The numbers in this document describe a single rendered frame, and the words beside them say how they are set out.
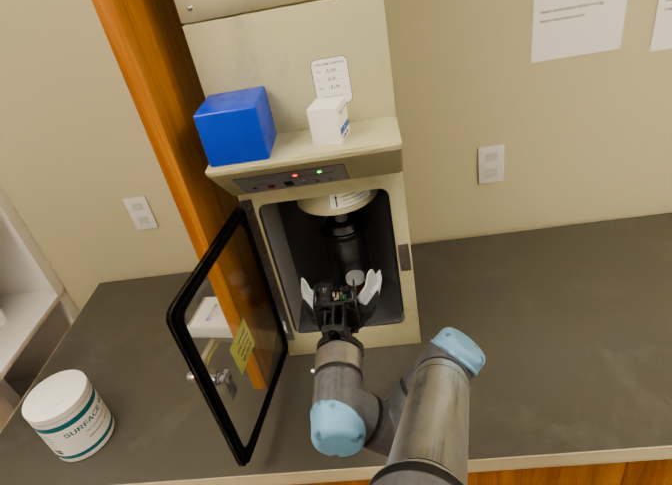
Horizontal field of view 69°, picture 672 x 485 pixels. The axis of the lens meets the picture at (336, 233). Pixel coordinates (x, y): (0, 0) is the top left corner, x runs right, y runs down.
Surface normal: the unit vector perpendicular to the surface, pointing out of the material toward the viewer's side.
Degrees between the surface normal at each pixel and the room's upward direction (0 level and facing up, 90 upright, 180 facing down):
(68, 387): 0
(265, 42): 90
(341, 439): 94
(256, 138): 90
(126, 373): 0
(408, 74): 90
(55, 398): 0
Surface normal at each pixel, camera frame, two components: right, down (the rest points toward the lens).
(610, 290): -0.17, -0.82
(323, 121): -0.27, 0.58
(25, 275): -0.03, 0.56
